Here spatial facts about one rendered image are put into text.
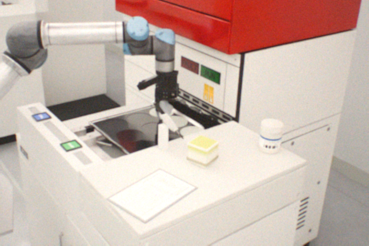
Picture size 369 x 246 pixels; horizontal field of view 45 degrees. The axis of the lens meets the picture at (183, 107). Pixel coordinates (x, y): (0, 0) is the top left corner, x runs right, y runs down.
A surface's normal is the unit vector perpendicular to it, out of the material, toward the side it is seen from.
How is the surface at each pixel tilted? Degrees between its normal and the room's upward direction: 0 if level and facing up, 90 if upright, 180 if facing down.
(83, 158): 0
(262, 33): 90
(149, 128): 0
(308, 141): 90
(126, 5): 90
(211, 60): 90
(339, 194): 0
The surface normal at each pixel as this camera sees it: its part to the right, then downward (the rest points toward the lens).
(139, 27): 0.10, -0.22
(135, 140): 0.04, -0.91
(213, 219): 0.60, 0.35
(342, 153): -0.80, 0.22
